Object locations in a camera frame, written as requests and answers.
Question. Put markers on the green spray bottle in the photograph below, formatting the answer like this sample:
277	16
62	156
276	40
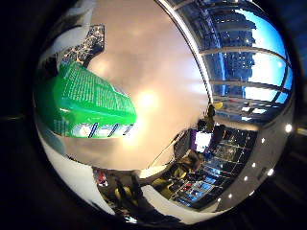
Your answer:
92	102

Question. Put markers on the blue white patterned cloth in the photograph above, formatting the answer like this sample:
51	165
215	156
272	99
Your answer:
91	41

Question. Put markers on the red white bag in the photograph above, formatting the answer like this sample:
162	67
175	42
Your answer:
101	178

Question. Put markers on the seated person with brown hair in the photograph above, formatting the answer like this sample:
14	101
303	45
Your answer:
193	161

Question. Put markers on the yellow desk lamp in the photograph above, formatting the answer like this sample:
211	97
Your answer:
218	105

